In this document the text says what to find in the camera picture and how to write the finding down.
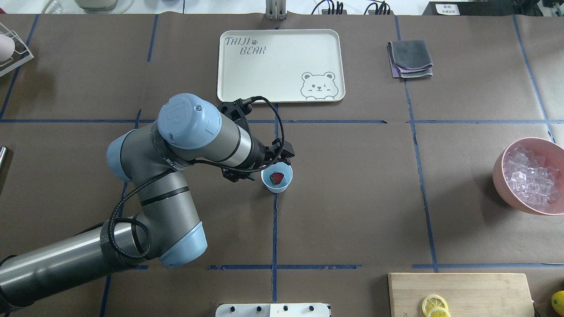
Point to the wooden cutting board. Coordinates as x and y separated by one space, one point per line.
466 294

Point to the folded grey cloth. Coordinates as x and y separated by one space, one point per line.
409 59

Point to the cream bear serving tray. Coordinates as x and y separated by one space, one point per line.
282 65

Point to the steel muddler black handle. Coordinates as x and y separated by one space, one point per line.
3 156

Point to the lemon slices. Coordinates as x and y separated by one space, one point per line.
435 306

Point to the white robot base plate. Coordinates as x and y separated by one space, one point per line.
307 309

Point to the pink cup on rack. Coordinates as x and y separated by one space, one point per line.
7 47

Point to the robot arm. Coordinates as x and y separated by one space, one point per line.
158 218

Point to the white wire cup rack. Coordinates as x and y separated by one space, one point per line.
22 53

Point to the red strawberry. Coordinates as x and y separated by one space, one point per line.
276 178

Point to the aluminium frame post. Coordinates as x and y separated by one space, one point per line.
275 10

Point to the pink bowl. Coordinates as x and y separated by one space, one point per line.
554 157

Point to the light blue plastic cup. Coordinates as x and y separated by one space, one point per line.
280 167

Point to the clear ice cubes pile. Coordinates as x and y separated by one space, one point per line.
530 178

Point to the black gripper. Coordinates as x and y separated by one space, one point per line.
261 154

